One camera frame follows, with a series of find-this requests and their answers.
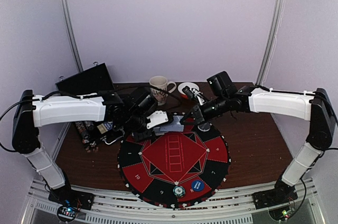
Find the poker chip stack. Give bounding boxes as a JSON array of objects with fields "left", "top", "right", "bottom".
[{"left": 173, "top": 185, "right": 185, "bottom": 198}]

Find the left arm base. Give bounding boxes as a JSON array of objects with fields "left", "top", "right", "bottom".
[{"left": 46, "top": 185, "right": 95, "bottom": 223}]

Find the clear dealer button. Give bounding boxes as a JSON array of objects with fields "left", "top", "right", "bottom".
[{"left": 198, "top": 123, "right": 211, "bottom": 132}]

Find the white orange bowl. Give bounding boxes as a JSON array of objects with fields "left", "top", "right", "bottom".
[{"left": 177, "top": 82, "right": 200, "bottom": 99}]

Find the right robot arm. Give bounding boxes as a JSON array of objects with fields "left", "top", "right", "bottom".
[{"left": 180, "top": 71, "right": 337, "bottom": 204}]

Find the boxed card deck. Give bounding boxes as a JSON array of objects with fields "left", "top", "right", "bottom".
[{"left": 97, "top": 122, "right": 113, "bottom": 134}]

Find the aluminium frame post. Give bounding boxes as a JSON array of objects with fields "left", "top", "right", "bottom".
[
  {"left": 61, "top": 0, "right": 83, "bottom": 72},
  {"left": 256, "top": 0, "right": 285, "bottom": 85}
]

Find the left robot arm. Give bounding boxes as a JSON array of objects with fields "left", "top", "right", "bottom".
[{"left": 1, "top": 87, "right": 172, "bottom": 205}]

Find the right aluminium frame post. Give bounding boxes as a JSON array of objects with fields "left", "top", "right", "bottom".
[{"left": 256, "top": 0, "right": 285, "bottom": 85}]

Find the black poker chip case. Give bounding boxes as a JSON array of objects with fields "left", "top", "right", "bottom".
[{"left": 55, "top": 62, "right": 127, "bottom": 153}]

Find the blue small blind button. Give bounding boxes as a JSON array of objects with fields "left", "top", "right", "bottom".
[{"left": 191, "top": 180, "right": 204, "bottom": 192}]

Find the beige patterned mug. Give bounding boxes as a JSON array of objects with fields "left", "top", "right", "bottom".
[{"left": 149, "top": 76, "right": 177, "bottom": 106}]

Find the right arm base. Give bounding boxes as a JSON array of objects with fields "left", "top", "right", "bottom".
[{"left": 252, "top": 189, "right": 298, "bottom": 222}]

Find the round poker mat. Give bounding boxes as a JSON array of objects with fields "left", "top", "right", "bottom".
[{"left": 117, "top": 125, "right": 231, "bottom": 209}]

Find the blue playing card deck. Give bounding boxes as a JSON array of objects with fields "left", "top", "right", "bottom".
[{"left": 154, "top": 116, "right": 184, "bottom": 133}]

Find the left aluminium frame post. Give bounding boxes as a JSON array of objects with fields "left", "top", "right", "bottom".
[{"left": 61, "top": 0, "right": 83, "bottom": 72}]

